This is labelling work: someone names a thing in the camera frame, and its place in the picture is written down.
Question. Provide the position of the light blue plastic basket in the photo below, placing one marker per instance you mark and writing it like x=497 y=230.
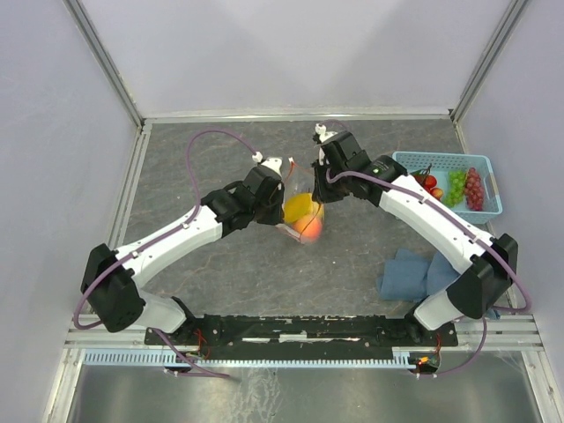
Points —
x=443 y=163

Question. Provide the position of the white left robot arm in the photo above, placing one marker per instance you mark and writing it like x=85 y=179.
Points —
x=114 y=278

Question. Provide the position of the light blue cable duct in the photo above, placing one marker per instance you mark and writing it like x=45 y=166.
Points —
x=167 y=358

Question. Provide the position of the clear zip bag orange zipper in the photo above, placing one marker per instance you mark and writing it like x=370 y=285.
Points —
x=296 y=179

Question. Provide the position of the orange peach fruit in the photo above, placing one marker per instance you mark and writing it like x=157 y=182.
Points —
x=308 y=228

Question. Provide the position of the green grape bunch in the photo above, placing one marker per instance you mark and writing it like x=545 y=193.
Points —
x=457 y=183

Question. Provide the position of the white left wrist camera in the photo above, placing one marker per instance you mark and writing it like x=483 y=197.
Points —
x=273 y=163

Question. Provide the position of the red cherry bunch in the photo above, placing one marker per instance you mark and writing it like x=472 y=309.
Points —
x=428 y=182

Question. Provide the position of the yellow mango fruit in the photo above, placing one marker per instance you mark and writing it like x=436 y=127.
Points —
x=300 y=205

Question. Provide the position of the purple grape bunch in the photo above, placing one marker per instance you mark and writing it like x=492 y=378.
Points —
x=474 y=191

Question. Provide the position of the aluminium frame rail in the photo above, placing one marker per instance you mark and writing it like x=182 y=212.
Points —
x=511 y=333

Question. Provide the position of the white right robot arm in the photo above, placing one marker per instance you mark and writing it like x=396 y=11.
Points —
x=486 y=265

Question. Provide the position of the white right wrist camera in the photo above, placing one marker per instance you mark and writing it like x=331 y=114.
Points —
x=322 y=134

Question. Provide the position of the blue cloth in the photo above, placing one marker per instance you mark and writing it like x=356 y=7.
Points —
x=409 y=277

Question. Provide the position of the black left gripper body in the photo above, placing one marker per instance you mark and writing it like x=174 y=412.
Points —
x=270 y=212

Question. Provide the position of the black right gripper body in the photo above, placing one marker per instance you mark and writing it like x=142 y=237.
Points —
x=327 y=191

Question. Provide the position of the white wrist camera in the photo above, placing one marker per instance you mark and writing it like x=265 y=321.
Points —
x=273 y=163
x=322 y=134

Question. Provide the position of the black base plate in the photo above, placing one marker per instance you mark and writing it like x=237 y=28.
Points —
x=308 y=337

